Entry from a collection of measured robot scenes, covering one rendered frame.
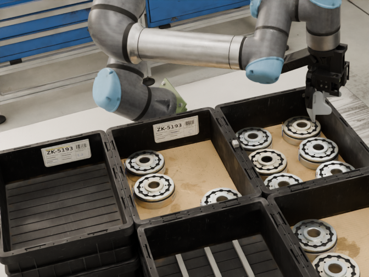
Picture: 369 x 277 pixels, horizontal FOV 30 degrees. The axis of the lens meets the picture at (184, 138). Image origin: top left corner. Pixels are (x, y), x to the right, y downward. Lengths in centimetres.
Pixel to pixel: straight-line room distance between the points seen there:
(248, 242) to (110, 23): 60
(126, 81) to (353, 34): 245
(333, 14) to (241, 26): 287
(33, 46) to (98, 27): 197
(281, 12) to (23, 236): 80
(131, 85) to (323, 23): 70
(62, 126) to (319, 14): 108
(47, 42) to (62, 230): 200
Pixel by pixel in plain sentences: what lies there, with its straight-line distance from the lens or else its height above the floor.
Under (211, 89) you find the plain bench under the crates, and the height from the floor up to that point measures 70.
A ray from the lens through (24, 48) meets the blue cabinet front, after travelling 358.
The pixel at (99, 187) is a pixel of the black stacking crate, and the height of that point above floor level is 83.
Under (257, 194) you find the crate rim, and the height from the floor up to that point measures 93.
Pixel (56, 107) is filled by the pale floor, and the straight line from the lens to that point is 374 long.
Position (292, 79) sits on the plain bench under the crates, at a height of 70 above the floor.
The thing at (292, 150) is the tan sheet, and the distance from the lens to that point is 187.
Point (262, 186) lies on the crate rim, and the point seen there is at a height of 93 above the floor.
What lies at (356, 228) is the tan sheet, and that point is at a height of 83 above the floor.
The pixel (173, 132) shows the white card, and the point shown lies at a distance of 187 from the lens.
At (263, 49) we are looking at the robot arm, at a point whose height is 124.
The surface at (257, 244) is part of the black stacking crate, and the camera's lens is 160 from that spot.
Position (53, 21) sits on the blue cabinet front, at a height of 48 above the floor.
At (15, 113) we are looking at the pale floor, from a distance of 378.
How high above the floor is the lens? 195
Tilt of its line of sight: 35 degrees down
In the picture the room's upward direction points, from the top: 5 degrees counter-clockwise
